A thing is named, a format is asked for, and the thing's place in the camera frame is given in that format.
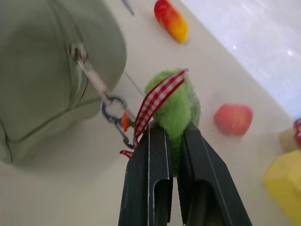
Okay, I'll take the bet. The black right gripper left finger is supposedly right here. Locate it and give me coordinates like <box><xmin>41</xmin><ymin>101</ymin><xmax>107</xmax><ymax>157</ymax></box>
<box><xmin>118</xmin><ymin>124</ymin><xmax>174</xmax><ymax>226</ymax></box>

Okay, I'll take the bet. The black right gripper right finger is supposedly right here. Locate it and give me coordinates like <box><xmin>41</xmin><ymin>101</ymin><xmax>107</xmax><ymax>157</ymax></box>
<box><xmin>177</xmin><ymin>122</ymin><xmax>253</xmax><ymax>226</ymax></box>

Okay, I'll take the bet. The green plush keychain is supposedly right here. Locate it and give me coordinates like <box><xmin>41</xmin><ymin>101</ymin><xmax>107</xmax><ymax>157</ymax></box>
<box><xmin>100</xmin><ymin>68</ymin><xmax>203</xmax><ymax>177</ymax></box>

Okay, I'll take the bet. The red toy fruit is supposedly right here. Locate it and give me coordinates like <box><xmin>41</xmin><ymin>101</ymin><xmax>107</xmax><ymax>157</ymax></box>
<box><xmin>293</xmin><ymin>119</ymin><xmax>301</xmax><ymax>151</ymax></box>

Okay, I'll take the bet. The yellow block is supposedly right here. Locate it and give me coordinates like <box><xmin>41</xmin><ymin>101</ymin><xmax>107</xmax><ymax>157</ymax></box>
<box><xmin>261</xmin><ymin>150</ymin><xmax>301</xmax><ymax>226</ymax></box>

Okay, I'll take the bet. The pink toy apple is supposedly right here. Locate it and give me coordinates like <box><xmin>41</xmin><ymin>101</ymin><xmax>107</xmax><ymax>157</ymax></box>
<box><xmin>214</xmin><ymin>103</ymin><xmax>254</xmax><ymax>137</ymax></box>

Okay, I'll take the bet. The green fabric pouch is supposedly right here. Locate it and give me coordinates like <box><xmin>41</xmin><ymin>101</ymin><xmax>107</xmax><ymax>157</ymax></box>
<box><xmin>0</xmin><ymin>0</ymin><xmax>128</xmax><ymax>168</ymax></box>

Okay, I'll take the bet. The red and yellow toy mango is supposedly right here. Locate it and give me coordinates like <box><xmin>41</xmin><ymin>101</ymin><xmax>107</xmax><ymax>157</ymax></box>
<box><xmin>154</xmin><ymin>0</ymin><xmax>189</xmax><ymax>44</ymax></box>

